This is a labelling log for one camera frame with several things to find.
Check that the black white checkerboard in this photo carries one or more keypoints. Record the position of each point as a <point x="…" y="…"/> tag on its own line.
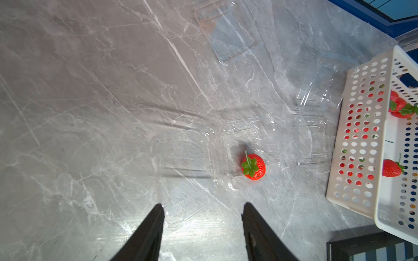
<point x="368" y="243"/>

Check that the strawberry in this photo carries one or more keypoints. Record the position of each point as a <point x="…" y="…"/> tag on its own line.
<point x="253" y="166"/>

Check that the strawberry five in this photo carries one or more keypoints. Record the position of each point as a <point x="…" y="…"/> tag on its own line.
<point x="392" y="168"/>

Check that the clear plastic clamshell container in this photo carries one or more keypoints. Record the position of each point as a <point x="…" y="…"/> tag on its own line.
<point x="200" y="167"/>

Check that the white perforated plastic basket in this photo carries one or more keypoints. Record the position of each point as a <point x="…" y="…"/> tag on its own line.
<point x="367" y="134"/>

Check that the clear clamshell near wall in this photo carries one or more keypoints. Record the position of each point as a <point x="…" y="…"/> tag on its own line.
<point x="229" y="26"/>

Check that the strawberry one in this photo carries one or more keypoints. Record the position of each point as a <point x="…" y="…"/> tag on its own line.
<point x="399" y="108"/>

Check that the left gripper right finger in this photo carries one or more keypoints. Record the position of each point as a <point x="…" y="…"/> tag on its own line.
<point x="262" y="243"/>

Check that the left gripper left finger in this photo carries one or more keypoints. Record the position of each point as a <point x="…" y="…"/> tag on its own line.
<point x="145" y="243"/>

